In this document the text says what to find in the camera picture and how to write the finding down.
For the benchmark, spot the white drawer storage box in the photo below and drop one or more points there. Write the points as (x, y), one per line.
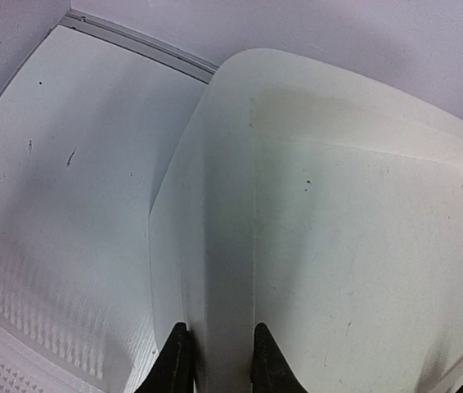
(326, 205)

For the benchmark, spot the white perforated plastic basket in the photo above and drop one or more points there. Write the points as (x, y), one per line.
(58, 332)

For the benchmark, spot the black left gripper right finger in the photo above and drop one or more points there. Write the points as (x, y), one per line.
(270, 372)

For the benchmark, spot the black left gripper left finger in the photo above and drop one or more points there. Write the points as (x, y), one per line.
(173, 369)

